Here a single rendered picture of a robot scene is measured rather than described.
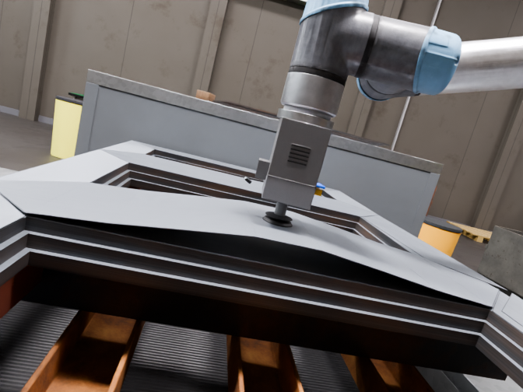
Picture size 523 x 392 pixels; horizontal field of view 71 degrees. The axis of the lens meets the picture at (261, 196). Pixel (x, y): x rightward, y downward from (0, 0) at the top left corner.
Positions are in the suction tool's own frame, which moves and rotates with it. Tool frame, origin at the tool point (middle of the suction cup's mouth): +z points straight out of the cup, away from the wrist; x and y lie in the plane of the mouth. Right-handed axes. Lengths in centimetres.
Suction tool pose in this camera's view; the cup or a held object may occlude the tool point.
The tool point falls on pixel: (275, 230)
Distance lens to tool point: 51.1
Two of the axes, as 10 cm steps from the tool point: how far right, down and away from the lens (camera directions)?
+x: 9.7, 2.4, 0.3
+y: -0.1, 1.8, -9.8
